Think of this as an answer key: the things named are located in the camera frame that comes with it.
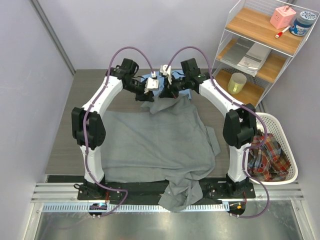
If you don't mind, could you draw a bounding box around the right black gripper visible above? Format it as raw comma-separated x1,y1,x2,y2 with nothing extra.
160,74,190,99

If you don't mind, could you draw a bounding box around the grey long sleeve shirt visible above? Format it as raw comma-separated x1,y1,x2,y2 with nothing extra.
101,95,221,211

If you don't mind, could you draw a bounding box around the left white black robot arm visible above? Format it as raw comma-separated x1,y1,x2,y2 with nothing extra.
71,58,154,200

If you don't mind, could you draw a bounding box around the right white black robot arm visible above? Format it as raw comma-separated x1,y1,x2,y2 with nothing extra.
159,58,257,198

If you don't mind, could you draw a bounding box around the grey booklet stack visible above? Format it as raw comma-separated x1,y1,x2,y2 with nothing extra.
220,37,271,77

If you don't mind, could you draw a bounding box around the folded light blue shirt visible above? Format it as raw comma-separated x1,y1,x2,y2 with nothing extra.
141,74,192,100

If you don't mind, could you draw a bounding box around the yellow translucent cup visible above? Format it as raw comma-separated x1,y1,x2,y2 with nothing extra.
227,72,247,95

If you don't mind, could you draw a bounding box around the red plaid shirt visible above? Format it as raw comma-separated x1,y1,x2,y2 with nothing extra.
247,133,291,182

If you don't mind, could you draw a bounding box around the red white marker pen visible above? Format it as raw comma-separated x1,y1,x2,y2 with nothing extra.
274,25,291,39

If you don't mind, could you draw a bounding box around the white plastic laundry basket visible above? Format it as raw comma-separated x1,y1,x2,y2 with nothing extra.
251,112,298,186

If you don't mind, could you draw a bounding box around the pink cube power socket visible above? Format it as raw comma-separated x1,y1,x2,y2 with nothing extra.
269,5,296,29

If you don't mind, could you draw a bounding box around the blue white lidded jar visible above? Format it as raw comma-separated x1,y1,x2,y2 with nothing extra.
289,11,317,37

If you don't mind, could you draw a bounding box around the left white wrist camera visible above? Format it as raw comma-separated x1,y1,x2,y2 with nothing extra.
144,77,160,94

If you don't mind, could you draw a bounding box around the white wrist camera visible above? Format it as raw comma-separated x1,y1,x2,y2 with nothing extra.
144,77,160,94
159,64,172,85

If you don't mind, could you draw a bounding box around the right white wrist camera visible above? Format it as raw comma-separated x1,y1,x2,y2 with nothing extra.
159,64,172,85

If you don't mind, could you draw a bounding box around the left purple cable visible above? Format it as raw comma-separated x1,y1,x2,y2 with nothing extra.
83,46,157,217

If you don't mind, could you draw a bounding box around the purple cable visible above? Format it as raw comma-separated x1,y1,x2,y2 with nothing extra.
167,45,270,220
83,46,157,217

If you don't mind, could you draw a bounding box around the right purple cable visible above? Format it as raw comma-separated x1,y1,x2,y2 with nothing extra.
167,45,270,220

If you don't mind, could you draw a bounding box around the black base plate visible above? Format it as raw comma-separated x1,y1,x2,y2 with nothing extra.
73,177,256,204

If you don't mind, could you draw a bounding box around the white wire wooden shelf rack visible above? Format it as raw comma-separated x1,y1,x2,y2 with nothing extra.
212,0,320,106

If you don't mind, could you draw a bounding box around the white slotted cable duct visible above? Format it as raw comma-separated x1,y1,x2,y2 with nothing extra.
42,202,230,214

